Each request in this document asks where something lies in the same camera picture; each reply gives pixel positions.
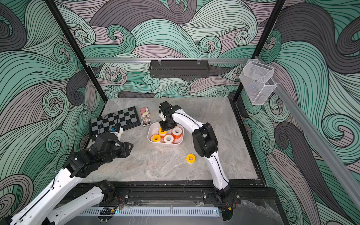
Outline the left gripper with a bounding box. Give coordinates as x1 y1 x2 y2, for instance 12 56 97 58
99 142 134 167

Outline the black wall shelf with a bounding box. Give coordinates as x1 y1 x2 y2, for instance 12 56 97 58
149 60 210 80

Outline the red playing card box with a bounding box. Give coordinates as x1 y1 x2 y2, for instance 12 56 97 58
140 107 150 117

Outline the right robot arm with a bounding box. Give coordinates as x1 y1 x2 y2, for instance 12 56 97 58
159 101 233 203

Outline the black grey chessboard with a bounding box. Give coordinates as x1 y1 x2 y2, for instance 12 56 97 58
90 106 141 138

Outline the white storage box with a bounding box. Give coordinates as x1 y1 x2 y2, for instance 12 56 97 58
147 122 184 147

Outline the yellow tape roll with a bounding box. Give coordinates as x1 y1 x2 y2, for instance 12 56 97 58
186 154 196 164
158 128 168 137
151 134 162 143

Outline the clear acrylic box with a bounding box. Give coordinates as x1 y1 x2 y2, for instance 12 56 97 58
240 59 277 106

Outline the orange tape roll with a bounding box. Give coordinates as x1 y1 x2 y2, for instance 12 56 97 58
172 127 183 139
163 134 175 143

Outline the white slotted cable duct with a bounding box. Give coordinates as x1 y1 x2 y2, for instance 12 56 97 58
80 207 220 218

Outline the blue playing card box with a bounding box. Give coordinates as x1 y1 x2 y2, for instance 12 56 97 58
142 115 151 126

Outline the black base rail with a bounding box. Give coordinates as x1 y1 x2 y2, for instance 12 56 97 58
111 180 278 205

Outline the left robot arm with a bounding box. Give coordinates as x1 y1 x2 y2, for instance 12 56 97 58
1 132 134 225

